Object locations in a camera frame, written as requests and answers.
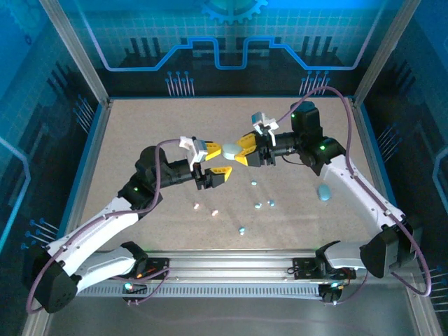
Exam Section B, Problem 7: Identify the pale green charging case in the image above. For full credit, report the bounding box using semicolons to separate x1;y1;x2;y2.
221;142;242;161

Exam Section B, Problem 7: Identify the black controller box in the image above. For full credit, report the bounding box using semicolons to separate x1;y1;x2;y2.
121;279;148;306

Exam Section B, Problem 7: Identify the aluminium side rail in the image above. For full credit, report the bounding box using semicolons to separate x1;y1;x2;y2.
349;97;444;336
20;99;113;336

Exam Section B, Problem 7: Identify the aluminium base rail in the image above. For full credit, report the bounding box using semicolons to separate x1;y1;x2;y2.
96;248;386;284

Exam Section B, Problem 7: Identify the aluminium frame post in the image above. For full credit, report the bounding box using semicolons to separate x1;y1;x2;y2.
351;0;423;106
37;0;112;108

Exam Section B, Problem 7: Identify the grey slotted cable duct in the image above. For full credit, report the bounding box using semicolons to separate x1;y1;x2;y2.
75;282;326;299

